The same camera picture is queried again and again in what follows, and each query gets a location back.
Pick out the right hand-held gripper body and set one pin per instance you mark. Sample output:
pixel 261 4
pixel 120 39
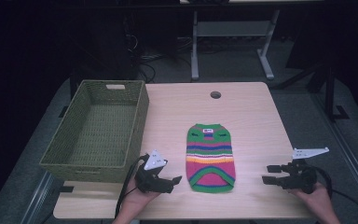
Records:
pixel 300 177

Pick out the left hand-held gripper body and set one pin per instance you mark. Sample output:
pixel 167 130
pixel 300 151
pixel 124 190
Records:
pixel 150 177

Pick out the striped knitted pet sweater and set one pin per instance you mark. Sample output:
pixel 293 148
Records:
pixel 210 157

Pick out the person's right hand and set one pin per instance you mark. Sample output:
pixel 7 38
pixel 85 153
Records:
pixel 315 196

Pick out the person's left hand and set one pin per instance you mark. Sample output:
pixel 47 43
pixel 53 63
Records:
pixel 136 197

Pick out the green woven basket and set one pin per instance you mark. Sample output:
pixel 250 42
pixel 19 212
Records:
pixel 102 133

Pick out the black metal stand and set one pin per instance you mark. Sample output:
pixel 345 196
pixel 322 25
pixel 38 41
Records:
pixel 326 90

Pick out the aluminium floor rail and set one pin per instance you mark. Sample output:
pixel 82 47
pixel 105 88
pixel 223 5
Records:
pixel 35 199
pixel 348 146

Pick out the grey metal desk frame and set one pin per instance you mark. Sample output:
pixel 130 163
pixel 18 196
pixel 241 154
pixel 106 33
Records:
pixel 233 29

